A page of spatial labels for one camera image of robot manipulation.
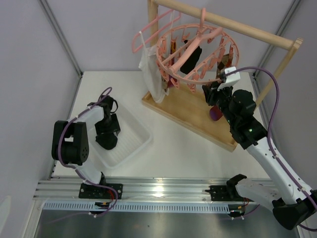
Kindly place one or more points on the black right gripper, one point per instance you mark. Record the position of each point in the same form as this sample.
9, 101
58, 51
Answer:
211, 92

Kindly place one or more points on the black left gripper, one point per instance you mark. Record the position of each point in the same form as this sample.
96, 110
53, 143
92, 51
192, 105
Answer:
106, 140

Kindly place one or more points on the magenta striped sock yellow cuff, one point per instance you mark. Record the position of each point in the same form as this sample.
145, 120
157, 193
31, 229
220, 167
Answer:
215, 113

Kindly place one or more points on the white plastic basket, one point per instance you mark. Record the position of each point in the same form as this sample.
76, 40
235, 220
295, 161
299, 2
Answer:
132, 139

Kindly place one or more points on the beige argyle sock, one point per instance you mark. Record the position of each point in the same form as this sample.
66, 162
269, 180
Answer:
225, 62
165, 86

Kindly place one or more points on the black sock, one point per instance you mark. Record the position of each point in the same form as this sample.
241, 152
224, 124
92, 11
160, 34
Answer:
107, 140
191, 62

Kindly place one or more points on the pink round clip hanger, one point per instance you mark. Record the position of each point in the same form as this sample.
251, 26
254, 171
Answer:
187, 52

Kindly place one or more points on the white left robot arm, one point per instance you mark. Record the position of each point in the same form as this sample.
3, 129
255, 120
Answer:
70, 143

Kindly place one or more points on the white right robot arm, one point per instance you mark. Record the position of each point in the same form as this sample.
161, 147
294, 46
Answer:
294, 201

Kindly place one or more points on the wooden clothes rack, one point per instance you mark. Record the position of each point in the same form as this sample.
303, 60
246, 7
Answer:
188, 108

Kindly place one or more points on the white camisole top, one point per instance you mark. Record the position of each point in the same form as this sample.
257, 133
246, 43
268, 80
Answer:
150, 70

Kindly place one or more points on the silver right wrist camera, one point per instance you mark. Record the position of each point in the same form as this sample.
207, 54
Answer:
228, 77

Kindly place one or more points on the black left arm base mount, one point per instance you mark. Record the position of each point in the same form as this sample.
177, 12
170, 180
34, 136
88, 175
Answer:
93, 192

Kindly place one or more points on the aluminium mounting rail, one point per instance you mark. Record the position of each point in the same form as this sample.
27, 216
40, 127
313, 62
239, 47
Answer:
190, 190

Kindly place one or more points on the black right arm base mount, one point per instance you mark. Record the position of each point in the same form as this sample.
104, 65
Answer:
222, 193

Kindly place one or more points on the white slotted cable duct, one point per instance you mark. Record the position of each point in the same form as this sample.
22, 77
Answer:
205, 207

